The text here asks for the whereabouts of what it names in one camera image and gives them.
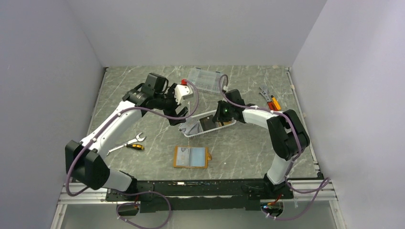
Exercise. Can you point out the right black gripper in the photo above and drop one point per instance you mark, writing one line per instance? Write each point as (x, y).
(218, 116)

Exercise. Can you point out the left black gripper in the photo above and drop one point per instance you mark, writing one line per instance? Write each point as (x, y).
(172, 112)

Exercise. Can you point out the white plastic basket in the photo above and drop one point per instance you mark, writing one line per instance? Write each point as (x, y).
(197, 117)

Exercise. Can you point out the silver VIP card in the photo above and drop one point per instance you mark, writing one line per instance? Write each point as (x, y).
(183, 156)

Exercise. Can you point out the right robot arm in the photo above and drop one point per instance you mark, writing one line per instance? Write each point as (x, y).
(287, 133)

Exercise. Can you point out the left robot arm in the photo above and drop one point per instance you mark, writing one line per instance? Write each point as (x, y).
(85, 159)

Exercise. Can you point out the black VIP cards stack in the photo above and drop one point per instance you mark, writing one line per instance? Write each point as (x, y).
(207, 123)

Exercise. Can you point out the clear plastic organizer box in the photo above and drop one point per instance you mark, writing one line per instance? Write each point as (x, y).
(205, 81)

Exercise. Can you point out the red adjustable wrench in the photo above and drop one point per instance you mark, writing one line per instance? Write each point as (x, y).
(265, 93)

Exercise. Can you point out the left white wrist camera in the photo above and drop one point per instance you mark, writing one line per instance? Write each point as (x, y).
(182, 92)

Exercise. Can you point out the yellow black handled wrench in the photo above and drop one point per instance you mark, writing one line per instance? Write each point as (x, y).
(138, 138)

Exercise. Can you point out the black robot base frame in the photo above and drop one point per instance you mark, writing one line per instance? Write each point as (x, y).
(161, 204)

